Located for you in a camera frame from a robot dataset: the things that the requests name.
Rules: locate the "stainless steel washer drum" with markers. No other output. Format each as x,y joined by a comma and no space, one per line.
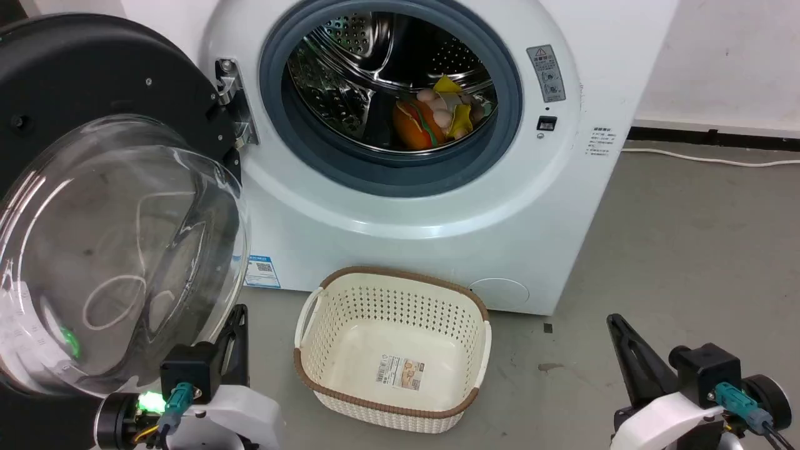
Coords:
350,75

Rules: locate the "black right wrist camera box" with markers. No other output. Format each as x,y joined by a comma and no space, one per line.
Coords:
703,372

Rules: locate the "orange hamburger plush toy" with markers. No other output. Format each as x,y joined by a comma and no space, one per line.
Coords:
415,128

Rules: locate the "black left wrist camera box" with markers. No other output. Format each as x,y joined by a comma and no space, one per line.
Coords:
187,369

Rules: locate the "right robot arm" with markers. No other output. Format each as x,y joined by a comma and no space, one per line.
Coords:
772,400

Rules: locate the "cream perforated laundry basket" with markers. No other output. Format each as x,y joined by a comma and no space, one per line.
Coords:
400,337

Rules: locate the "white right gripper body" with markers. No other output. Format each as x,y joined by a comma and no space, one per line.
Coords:
669,425

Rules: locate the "white front-load washing machine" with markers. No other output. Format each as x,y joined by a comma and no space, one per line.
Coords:
531,237

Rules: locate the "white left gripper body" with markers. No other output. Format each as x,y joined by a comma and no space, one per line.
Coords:
244,419

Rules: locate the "blue white energy label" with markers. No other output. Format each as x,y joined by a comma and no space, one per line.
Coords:
262,271

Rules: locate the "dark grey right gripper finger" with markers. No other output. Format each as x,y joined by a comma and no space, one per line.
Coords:
640,365

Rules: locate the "doll with yellow clothes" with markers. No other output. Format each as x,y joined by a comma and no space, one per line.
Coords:
459,115

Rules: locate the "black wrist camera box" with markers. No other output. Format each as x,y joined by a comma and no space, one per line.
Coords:
187,369
703,372

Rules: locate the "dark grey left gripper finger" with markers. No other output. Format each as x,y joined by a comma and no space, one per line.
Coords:
219,359
241,350

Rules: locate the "round white filter cover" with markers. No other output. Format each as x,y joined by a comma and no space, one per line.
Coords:
500,294

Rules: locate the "black baseboard strip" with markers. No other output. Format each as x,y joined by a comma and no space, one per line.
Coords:
719,139

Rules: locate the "paper basket label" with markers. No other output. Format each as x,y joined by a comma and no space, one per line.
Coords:
398,372

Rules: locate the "black round glass washer door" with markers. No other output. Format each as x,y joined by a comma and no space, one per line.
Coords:
94,75

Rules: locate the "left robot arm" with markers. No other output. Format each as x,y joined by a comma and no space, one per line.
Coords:
115,422

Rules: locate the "grey warning sticker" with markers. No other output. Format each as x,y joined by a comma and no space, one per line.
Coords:
547,74

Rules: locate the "metal door hinge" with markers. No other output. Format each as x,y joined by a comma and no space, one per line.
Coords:
236,94

